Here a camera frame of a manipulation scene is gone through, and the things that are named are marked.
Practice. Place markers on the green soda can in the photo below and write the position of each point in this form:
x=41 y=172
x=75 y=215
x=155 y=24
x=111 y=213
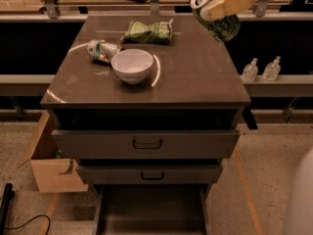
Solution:
x=223 y=29

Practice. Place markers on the grey drawer cabinet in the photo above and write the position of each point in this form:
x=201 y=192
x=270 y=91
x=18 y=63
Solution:
x=193 y=85

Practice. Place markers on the white green crushed can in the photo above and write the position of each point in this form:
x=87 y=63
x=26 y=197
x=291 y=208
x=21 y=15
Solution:
x=102 y=51

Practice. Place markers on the middle grey drawer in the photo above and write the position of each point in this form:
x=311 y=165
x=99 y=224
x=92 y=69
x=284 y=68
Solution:
x=149 y=174

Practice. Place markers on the top grey drawer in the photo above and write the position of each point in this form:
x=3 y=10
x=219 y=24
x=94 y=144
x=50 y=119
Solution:
x=183 y=144

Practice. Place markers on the bottom open grey drawer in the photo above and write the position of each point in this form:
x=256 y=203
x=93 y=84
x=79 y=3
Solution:
x=151 y=210

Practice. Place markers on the left clear sanitizer bottle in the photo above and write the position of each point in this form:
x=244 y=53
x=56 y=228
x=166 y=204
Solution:
x=250 y=71

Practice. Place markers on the clear sanitizer bottle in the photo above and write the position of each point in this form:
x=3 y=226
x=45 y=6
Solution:
x=250 y=71
x=272 y=69

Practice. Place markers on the green chip bag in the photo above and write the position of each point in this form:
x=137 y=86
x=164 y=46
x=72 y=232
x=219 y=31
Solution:
x=157 y=33

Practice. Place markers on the right clear sanitizer bottle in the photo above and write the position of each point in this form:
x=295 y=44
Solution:
x=272 y=69

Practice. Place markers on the white ceramic bowl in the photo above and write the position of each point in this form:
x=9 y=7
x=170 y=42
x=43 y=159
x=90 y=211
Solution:
x=133 y=65

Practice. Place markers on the cardboard box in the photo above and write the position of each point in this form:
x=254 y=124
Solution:
x=52 y=172

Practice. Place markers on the black floor pole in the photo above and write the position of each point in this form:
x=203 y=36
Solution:
x=8 y=195

